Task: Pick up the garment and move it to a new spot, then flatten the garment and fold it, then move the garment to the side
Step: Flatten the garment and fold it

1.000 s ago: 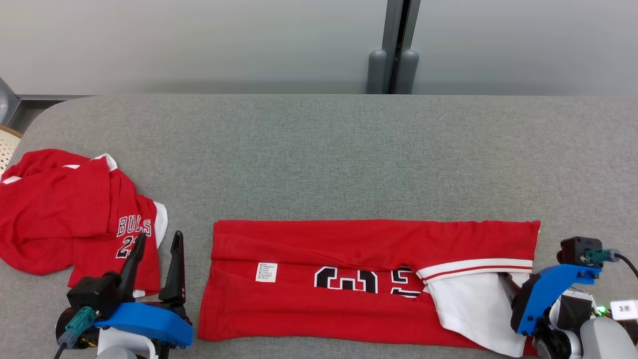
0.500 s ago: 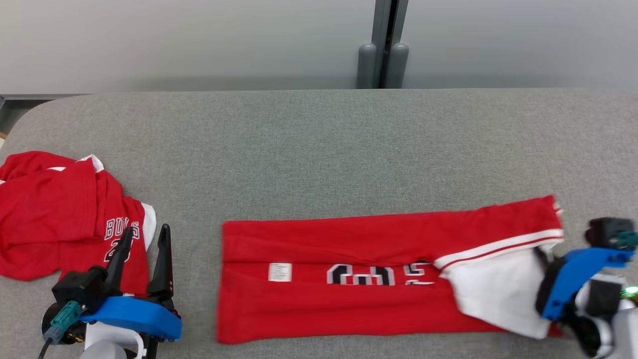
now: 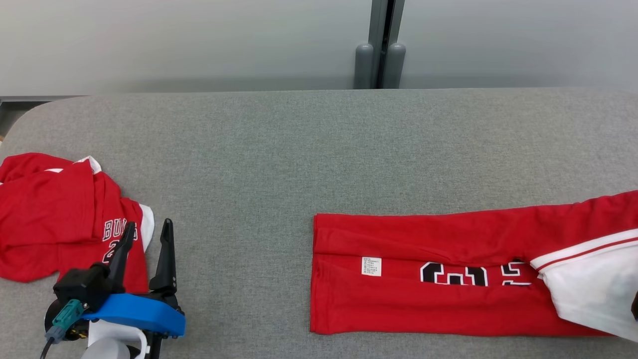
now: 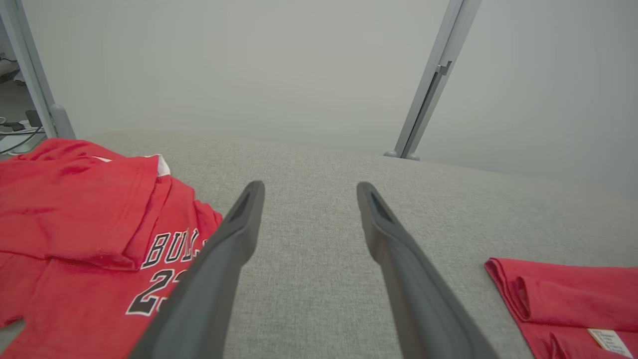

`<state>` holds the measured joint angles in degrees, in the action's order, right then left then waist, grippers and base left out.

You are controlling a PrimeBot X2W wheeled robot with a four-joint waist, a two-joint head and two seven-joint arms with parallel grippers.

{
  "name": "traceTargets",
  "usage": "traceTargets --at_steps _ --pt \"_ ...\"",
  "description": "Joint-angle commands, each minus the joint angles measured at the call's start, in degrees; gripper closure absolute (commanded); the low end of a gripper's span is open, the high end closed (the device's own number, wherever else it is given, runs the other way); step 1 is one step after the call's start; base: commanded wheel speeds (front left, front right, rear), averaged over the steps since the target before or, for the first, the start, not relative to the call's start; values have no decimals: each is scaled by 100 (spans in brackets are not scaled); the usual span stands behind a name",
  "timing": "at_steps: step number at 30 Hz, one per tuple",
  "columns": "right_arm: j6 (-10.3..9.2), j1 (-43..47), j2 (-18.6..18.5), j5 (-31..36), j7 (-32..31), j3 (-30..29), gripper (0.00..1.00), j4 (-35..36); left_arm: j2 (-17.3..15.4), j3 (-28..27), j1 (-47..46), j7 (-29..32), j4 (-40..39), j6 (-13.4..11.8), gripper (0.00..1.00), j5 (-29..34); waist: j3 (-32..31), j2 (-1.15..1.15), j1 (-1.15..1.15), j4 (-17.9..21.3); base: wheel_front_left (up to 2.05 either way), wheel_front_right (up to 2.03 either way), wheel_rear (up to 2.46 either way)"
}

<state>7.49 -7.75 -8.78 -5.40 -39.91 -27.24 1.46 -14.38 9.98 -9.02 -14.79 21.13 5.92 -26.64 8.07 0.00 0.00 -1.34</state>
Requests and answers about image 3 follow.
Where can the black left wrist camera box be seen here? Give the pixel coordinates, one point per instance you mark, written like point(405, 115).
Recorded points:
point(82, 286)

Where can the red jersey with white sleeves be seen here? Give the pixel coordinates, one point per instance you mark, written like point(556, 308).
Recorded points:
point(423, 309)

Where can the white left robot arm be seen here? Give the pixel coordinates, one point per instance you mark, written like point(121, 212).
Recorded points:
point(112, 341)

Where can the grey metal partition post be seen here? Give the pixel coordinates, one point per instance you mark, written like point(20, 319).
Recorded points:
point(381, 40)

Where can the blue banded left gripper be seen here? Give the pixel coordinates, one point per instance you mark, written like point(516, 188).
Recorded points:
point(134, 311)

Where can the red shorts with white stripes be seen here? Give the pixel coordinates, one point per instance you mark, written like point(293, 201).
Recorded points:
point(45, 214)

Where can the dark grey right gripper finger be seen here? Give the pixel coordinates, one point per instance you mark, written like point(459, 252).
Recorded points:
point(635, 305)

